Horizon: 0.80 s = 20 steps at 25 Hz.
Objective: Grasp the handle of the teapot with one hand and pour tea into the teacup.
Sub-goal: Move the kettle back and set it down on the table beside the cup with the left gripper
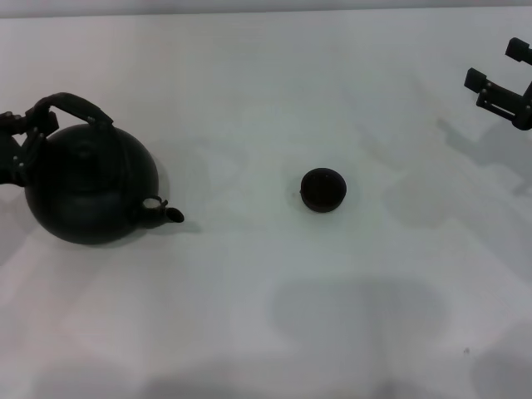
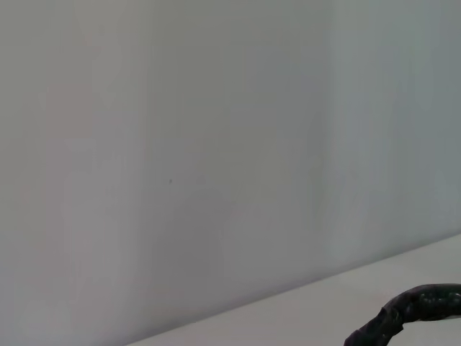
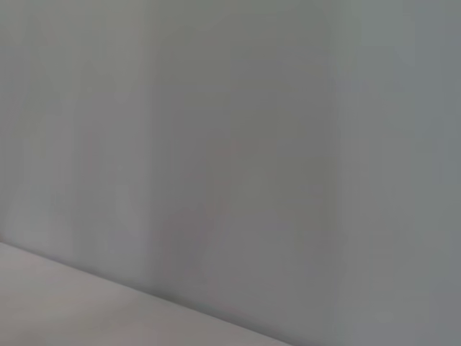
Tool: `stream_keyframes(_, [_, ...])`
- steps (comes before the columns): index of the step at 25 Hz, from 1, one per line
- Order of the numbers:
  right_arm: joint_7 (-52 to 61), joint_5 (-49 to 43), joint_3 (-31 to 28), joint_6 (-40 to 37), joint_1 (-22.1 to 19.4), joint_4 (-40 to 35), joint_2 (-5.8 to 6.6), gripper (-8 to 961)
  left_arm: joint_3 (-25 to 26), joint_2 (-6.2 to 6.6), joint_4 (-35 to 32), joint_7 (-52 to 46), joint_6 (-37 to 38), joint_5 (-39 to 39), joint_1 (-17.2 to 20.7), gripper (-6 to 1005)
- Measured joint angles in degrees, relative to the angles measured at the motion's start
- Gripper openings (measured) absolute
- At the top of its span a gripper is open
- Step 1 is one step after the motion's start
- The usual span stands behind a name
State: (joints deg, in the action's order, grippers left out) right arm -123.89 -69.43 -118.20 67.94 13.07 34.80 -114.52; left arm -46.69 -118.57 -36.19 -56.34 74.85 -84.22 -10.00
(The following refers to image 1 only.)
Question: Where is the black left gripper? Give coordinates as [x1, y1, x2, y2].
[0, 108, 58, 188]

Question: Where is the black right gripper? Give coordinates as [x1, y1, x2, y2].
[464, 37, 532, 132]

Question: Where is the black round teapot with handle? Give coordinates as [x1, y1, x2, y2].
[24, 91, 185, 246]

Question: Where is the small dark brown teacup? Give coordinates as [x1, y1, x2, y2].
[299, 167, 347, 214]

